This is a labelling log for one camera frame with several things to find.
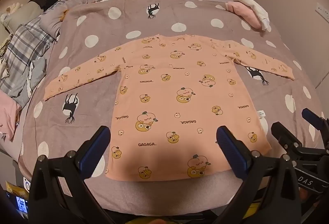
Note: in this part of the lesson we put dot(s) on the pink folded cloth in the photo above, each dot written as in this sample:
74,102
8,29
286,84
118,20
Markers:
244,11

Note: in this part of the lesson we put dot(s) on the white folded cloth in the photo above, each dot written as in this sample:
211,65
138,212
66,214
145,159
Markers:
253,6

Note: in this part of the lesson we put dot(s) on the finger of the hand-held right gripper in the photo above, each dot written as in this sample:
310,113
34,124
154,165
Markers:
312,117
287,136

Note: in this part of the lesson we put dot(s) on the grey plaid quilt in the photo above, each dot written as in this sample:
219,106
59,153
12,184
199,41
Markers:
28,56

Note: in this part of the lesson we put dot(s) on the pink cartoon print shirt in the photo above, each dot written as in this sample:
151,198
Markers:
177,100

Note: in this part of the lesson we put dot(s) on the white wall socket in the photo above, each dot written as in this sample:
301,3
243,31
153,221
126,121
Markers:
322,11

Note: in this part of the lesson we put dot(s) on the device with lit screen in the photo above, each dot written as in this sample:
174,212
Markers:
21,204

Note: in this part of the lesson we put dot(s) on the yellow packet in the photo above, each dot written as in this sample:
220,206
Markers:
14,188

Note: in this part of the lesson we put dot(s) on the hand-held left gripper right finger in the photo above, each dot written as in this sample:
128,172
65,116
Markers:
230,152

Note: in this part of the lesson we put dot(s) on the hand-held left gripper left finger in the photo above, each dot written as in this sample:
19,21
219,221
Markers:
95,148

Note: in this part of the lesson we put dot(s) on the grey pillow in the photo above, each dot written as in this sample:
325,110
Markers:
19,14

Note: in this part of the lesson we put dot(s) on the pink garment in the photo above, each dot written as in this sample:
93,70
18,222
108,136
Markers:
7,116

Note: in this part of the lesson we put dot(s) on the polka dot purple blanket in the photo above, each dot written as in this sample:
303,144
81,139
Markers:
102,33

